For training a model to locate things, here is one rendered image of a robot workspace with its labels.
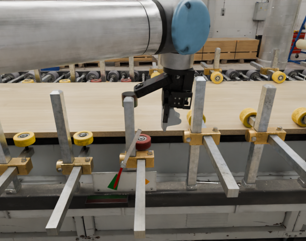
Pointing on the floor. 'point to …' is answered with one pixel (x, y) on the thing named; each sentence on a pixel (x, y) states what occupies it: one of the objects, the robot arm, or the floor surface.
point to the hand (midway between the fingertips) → (162, 127)
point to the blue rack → (299, 36)
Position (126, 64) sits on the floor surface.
